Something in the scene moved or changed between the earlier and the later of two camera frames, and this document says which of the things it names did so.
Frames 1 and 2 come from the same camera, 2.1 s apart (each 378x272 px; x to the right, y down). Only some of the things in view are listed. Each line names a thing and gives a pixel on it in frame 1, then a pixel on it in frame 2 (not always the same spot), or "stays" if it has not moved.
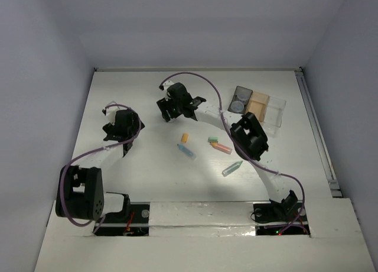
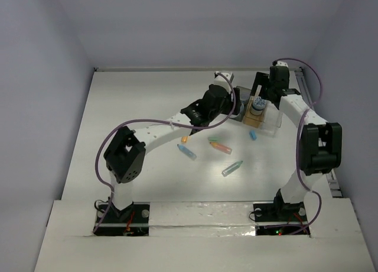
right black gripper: (163, 105) to (263, 78)
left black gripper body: (111, 133) to (234, 97)
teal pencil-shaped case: (231, 168) stays
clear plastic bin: (273, 115) stays
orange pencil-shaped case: (221, 147) stays
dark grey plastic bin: (240, 100) stays
